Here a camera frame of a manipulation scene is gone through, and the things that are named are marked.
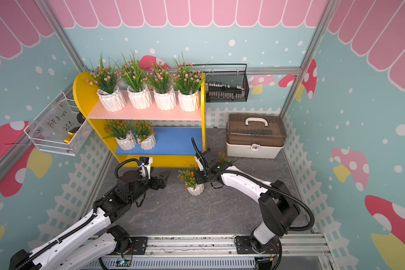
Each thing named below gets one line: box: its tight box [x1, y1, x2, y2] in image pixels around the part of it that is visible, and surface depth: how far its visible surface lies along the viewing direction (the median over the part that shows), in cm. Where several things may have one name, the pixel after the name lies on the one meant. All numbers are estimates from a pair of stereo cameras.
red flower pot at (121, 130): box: [102, 119, 138, 151], surface depth 86 cm
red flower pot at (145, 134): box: [131, 119, 157, 151], surface depth 84 cm
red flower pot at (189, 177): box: [176, 163, 205, 196], surface depth 80 cm
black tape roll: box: [76, 111, 87, 124], surface depth 80 cm
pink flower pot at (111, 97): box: [86, 52, 127, 112], surface depth 68 cm
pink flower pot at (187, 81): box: [171, 50, 210, 112], surface depth 68 cm
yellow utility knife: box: [63, 131, 75, 144], surface depth 64 cm
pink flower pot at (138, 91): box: [119, 50, 153, 110], surface depth 70 cm
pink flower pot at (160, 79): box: [142, 61, 177, 111], surface depth 69 cm
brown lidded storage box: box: [226, 113, 287, 159], surface depth 96 cm
